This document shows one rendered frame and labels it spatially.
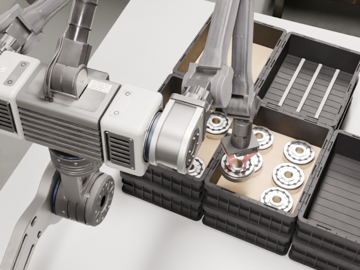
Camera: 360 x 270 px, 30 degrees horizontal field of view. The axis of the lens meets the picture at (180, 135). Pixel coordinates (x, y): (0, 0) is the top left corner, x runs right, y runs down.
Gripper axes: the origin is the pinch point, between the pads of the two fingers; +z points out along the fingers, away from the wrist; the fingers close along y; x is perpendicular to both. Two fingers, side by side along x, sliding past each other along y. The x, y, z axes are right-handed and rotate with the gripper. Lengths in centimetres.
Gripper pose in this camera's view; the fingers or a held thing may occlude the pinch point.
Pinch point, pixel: (238, 160)
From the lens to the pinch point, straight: 205.1
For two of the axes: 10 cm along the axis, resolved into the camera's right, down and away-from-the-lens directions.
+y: -9.4, 2.5, -2.3
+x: 3.4, 7.2, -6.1
